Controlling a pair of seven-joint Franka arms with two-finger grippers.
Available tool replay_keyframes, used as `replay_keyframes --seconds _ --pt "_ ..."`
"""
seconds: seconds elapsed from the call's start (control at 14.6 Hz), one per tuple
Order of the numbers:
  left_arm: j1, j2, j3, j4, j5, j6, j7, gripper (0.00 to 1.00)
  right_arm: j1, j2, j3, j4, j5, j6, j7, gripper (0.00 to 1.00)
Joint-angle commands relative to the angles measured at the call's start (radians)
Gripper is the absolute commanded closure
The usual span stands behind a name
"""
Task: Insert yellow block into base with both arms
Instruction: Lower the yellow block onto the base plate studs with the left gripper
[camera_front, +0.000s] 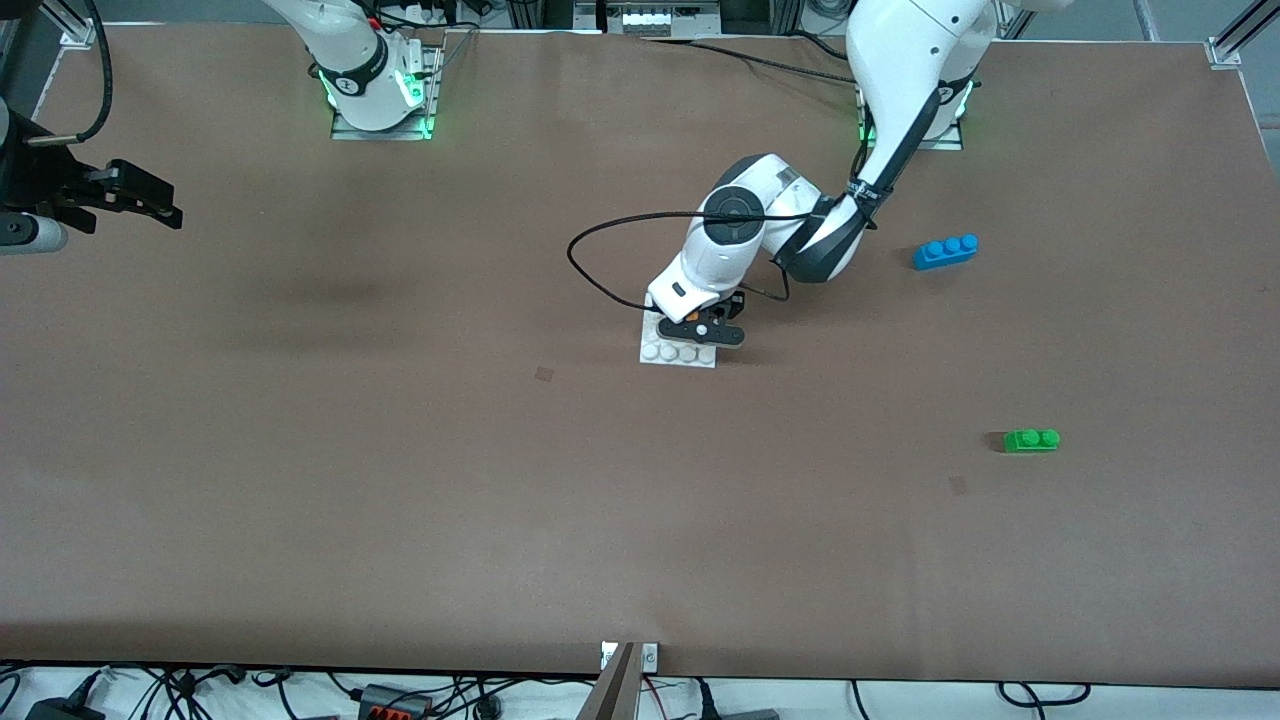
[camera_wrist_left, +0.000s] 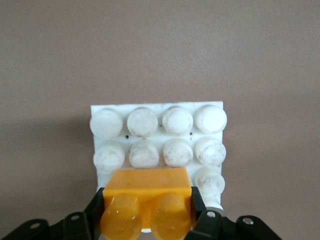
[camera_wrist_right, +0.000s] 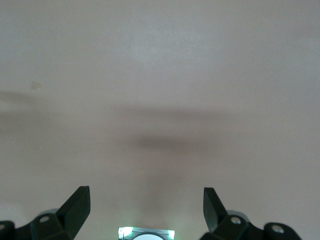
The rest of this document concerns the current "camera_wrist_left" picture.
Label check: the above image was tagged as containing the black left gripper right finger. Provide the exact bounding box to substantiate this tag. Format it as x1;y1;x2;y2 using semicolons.
191;186;285;240

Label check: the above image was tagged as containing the yellow two-stud block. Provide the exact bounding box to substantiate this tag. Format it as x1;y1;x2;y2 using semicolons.
99;167;198;240

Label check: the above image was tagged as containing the white studded base plate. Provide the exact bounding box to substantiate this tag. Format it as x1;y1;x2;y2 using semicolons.
89;99;228;233

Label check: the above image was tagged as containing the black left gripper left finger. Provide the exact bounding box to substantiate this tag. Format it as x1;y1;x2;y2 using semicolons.
0;187;105;240

